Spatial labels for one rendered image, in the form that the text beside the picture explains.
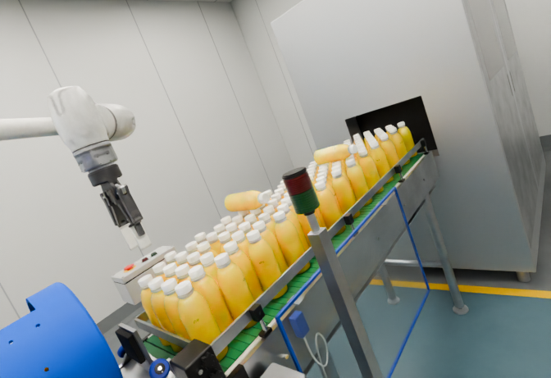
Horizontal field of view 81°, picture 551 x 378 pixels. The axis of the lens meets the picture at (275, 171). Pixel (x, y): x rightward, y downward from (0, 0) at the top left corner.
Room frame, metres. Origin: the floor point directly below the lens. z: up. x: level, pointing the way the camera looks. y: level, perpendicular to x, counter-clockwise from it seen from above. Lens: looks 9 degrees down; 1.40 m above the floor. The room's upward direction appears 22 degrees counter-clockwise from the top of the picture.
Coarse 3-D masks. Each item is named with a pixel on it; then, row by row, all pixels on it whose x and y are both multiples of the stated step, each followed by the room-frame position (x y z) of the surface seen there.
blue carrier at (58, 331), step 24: (48, 288) 0.67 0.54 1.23; (48, 312) 0.60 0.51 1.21; (72, 312) 0.61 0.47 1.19; (0, 336) 0.56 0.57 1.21; (24, 336) 0.56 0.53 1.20; (48, 336) 0.57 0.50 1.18; (72, 336) 0.58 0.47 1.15; (96, 336) 0.59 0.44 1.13; (0, 360) 0.52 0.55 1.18; (24, 360) 0.53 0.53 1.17; (48, 360) 0.54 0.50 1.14; (72, 360) 0.56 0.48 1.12; (96, 360) 0.58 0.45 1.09
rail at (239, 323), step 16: (416, 144) 1.70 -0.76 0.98; (400, 160) 1.52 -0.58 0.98; (384, 176) 1.37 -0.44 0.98; (368, 192) 1.25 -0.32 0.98; (352, 208) 1.15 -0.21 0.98; (336, 224) 1.06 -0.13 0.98; (304, 256) 0.92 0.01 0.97; (288, 272) 0.86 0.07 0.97; (272, 288) 0.81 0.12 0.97; (240, 320) 0.72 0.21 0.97; (224, 336) 0.69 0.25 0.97
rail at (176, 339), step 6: (138, 324) 0.92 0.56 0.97; (144, 324) 0.88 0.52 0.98; (150, 324) 0.87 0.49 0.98; (150, 330) 0.87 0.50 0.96; (156, 330) 0.83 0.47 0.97; (162, 330) 0.80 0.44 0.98; (162, 336) 0.81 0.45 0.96; (168, 336) 0.78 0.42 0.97; (174, 336) 0.75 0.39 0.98; (180, 336) 0.74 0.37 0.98; (174, 342) 0.77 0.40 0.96; (180, 342) 0.74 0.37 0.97; (186, 342) 0.71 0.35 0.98
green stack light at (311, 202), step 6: (312, 186) 0.75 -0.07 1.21; (306, 192) 0.73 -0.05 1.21; (312, 192) 0.74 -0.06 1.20; (294, 198) 0.74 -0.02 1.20; (300, 198) 0.73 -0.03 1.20; (306, 198) 0.73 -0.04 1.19; (312, 198) 0.73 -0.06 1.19; (294, 204) 0.74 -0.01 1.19; (300, 204) 0.73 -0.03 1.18; (306, 204) 0.73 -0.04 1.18; (312, 204) 0.73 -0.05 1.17; (318, 204) 0.74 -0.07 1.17; (294, 210) 0.75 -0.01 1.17; (300, 210) 0.73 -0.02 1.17; (306, 210) 0.73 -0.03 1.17; (312, 210) 0.73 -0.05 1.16
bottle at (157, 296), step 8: (160, 288) 0.83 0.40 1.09; (152, 296) 0.82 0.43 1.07; (160, 296) 0.82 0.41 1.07; (152, 304) 0.82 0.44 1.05; (160, 304) 0.81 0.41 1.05; (160, 312) 0.81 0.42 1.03; (160, 320) 0.81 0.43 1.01; (168, 320) 0.81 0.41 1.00; (168, 328) 0.81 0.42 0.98; (176, 352) 0.81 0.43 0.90
